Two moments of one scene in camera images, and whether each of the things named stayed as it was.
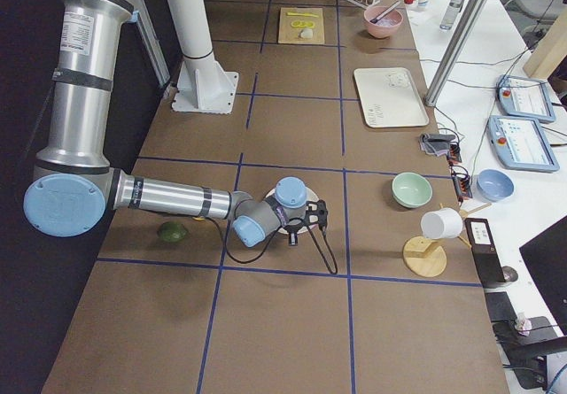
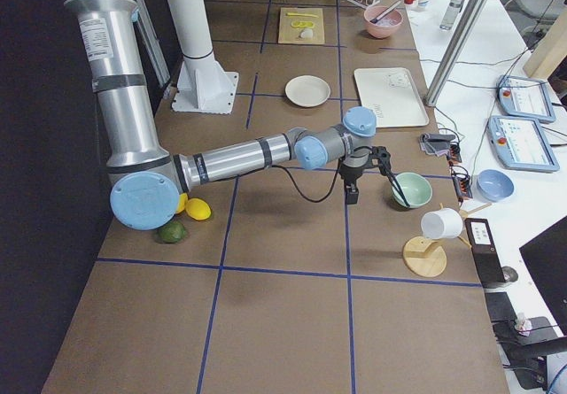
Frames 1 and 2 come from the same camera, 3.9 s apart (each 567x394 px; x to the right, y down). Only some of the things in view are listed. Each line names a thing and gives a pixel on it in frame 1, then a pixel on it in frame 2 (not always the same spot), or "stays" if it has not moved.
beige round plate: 300,228 → 307,90
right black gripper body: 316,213 → 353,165
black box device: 485,251 stays
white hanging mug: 444,223 stays
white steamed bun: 306,34 stays
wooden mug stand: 424,257 stays
